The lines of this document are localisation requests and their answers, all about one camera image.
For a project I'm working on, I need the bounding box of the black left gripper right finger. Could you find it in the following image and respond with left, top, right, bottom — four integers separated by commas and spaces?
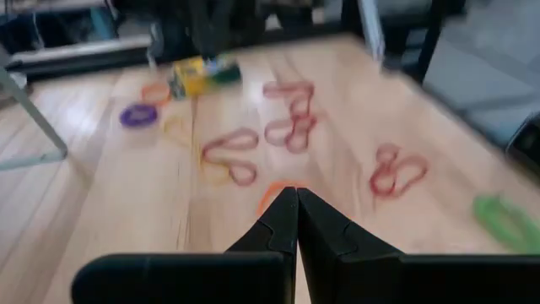
298, 188, 540, 304

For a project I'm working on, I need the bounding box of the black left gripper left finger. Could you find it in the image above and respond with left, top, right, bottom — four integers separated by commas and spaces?
71, 187, 299, 304

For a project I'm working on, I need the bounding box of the orange rubber band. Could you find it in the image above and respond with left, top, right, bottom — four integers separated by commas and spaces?
140, 81, 173, 107
256, 180, 311, 217

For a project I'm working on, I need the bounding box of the red rubber band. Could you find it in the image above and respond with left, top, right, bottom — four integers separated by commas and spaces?
200, 127, 260, 187
262, 79, 318, 155
368, 142, 430, 200

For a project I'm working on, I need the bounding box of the yellow rubber band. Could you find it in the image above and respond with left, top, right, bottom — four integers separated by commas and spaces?
163, 112, 232, 186

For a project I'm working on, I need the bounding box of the yellow blue green Crayola box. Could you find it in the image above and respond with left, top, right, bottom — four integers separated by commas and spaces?
170, 53, 242, 101

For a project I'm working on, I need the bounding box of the silver aluminium profile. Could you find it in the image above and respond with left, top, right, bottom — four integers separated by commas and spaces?
357, 0, 387, 71

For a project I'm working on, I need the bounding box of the green spiral wrist coil keychain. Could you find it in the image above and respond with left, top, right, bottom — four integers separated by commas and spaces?
471, 193, 540, 255

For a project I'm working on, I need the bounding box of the purple spiral wrist coil keychain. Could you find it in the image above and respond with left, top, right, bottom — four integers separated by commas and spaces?
118, 102, 159, 129

